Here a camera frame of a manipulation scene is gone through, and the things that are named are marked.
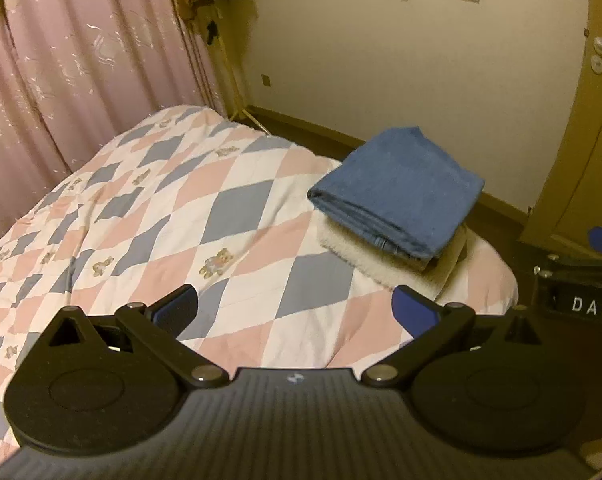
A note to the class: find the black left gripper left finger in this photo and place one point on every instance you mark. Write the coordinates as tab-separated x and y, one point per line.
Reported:
101	383

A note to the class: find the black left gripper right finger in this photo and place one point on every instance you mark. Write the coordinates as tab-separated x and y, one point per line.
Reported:
484	382

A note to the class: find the blue denim jeans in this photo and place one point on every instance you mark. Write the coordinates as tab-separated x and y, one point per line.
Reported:
399	192

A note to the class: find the wooden door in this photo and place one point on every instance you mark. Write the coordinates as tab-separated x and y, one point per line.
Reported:
570	203

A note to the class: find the folded white fluffy towel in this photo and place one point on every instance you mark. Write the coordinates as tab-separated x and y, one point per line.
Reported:
426	277

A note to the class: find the checkered pink grey quilt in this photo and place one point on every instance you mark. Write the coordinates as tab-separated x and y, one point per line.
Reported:
187	197

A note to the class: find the pink curtain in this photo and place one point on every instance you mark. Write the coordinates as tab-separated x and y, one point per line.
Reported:
75	73

